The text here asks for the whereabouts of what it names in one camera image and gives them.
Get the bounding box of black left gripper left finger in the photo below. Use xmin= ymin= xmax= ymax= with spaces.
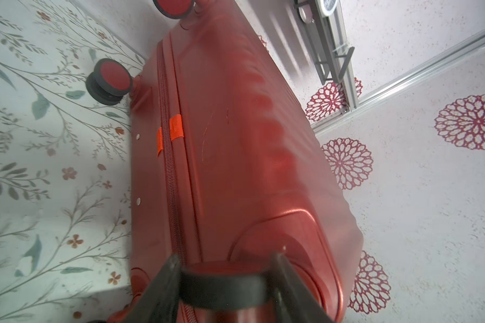
xmin=123 ymin=255 xmax=181 ymax=323

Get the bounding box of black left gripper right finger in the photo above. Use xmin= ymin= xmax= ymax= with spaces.
xmin=269 ymin=253 xmax=334 ymax=323

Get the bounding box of red ribbed hard-shell suitcase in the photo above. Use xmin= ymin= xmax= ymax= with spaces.
xmin=86 ymin=1 xmax=363 ymax=322

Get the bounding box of white alarm clock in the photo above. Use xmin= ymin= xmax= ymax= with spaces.
xmin=315 ymin=0 xmax=340 ymax=17

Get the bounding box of grey metal wall shelf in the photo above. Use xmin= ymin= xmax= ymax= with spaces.
xmin=292 ymin=1 xmax=355 ymax=85

